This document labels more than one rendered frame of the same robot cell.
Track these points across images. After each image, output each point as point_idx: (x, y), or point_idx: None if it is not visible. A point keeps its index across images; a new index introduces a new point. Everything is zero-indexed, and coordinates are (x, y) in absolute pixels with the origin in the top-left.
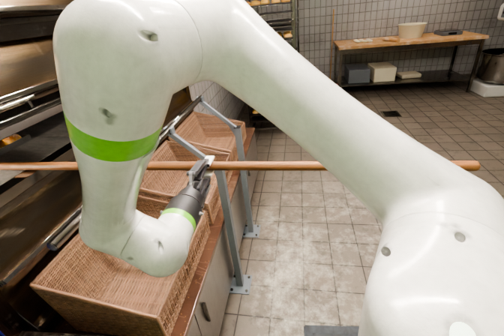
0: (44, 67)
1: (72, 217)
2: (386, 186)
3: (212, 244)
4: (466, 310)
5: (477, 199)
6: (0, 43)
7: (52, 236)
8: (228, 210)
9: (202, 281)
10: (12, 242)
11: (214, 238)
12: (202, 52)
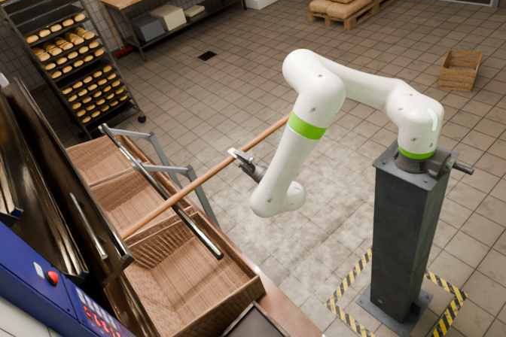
0: (21, 172)
1: (130, 286)
2: (383, 94)
3: (218, 231)
4: (426, 106)
5: (403, 84)
6: None
7: (141, 303)
8: (207, 200)
9: (242, 251)
10: (132, 323)
11: (214, 226)
12: None
